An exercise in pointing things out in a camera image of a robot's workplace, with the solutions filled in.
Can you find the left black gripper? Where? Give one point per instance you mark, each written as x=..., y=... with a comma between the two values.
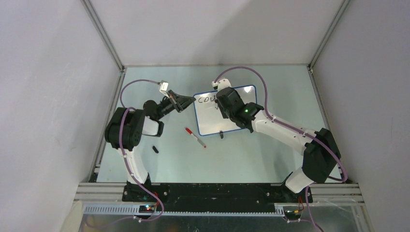
x=179, y=102

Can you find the blue framed whiteboard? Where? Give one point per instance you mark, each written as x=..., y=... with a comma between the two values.
x=208, y=115

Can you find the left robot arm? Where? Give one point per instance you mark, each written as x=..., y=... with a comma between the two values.
x=127, y=126

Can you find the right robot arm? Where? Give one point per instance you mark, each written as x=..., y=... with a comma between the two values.
x=318, y=148

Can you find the red whiteboard marker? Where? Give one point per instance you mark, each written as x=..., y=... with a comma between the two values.
x=196, y=138

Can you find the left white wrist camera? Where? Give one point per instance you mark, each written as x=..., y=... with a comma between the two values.
x=163, y=88

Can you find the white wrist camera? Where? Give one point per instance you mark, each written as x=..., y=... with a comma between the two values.
x=221, y=84
x=163, y=88

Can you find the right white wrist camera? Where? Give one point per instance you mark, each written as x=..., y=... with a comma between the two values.
x=221, y=84

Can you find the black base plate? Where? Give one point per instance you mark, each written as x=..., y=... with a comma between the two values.
x=214, y=198

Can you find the aluminium frame rail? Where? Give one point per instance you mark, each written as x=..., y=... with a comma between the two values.
x=106, y=198

